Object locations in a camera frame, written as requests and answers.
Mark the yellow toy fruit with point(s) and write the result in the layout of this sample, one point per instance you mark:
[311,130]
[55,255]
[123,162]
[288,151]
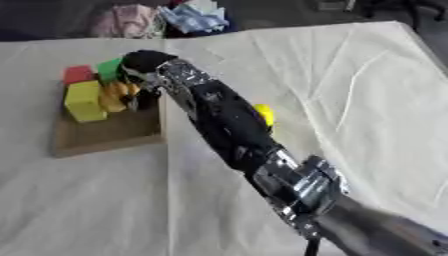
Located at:
[265,113]

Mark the pink cloth bundle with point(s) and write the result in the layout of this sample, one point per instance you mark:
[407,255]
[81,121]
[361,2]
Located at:
[129,20]

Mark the shallow brown cardboard box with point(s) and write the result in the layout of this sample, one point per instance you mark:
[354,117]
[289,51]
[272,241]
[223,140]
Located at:
[111,130]

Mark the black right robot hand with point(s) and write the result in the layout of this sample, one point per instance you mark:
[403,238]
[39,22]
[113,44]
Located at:
[143,60]

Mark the black office chair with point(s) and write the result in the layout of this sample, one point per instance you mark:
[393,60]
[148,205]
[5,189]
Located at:
[408,8]

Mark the orange toy banana bunch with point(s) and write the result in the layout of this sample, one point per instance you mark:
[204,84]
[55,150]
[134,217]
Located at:
[114,95]

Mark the green block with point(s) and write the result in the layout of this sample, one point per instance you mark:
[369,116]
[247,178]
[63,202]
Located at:
[108,69]

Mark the yellow rectangular block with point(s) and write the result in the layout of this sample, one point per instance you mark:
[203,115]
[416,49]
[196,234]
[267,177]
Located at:
[84,101]

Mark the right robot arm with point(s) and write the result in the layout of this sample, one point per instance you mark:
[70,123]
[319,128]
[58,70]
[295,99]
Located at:
[233,126]

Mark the blue and white cloth bundle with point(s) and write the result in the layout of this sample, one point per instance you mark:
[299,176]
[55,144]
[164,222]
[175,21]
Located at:
[195,16]

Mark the red block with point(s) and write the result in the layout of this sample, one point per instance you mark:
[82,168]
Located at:
[77,74]

